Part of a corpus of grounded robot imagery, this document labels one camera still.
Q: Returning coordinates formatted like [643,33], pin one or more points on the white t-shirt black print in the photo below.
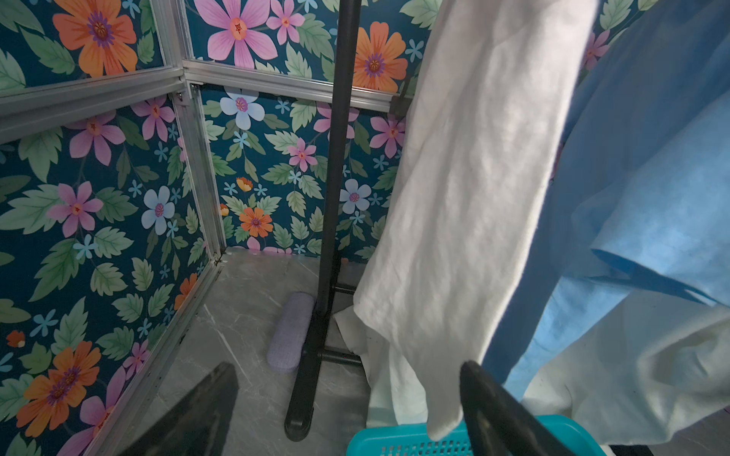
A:
[651,367]

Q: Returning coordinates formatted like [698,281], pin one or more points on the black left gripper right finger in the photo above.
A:
[496,423]

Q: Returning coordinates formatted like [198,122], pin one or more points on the black clothes rack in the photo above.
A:
[299,417]

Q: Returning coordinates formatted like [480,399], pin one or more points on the black wall hook rail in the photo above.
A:
[399,106]

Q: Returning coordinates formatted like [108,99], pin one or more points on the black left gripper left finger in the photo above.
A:
[198,424]

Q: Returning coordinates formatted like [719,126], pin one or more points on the teal laundry basket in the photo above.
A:
[413,439]

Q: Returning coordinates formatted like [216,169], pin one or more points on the light blue garment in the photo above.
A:
[639,197]

